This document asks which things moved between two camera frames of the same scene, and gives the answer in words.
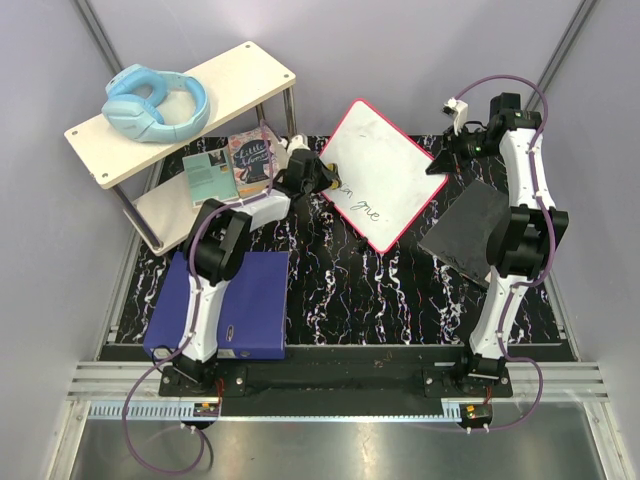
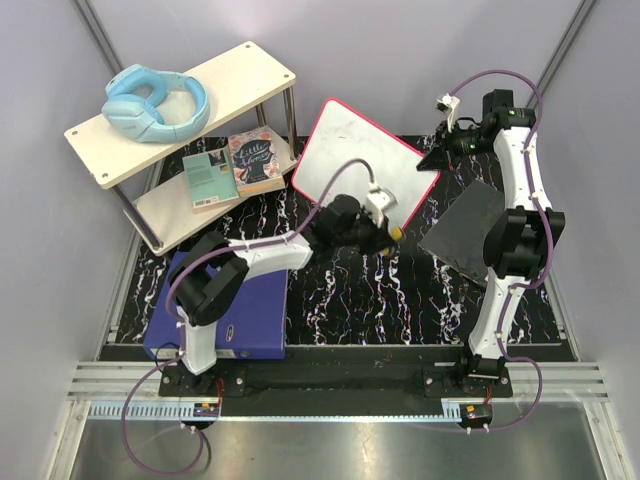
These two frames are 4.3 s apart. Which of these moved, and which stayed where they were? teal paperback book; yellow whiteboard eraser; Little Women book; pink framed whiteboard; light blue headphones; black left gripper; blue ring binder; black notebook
Moved: black left gripper; pink framed whiteboard; yellow whiteboard eraser
Stayed: black notebook; Little Women book; teal paperback book; light blue headphones; blue ring binder
